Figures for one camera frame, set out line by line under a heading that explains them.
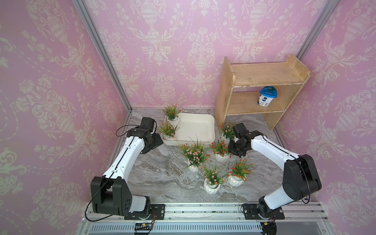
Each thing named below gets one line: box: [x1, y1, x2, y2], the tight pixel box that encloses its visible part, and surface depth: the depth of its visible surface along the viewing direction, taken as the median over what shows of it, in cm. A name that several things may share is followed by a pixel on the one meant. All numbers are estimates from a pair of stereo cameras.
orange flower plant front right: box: [227, 158, 254, 188], surface depth 79 cm
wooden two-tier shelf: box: [214, 54, 311, 131], surface depth 85 cm
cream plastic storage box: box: [160, 112, 216, 146], surface depth 110 cm
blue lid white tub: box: [257, 86, 278, 107], surface depth 89 cm
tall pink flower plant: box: [177, 134, 213, 173], surface depth 81 cm
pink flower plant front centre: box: [200, 164, 226, 195], surface depth 77 cm
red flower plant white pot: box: [209, 137, 233, 163], surface depth 85 cm
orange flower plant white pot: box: [161, 104, 186, 123], surface depth 105 cm
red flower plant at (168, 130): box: [157, 119, 181, 141], surface depth 96 cm
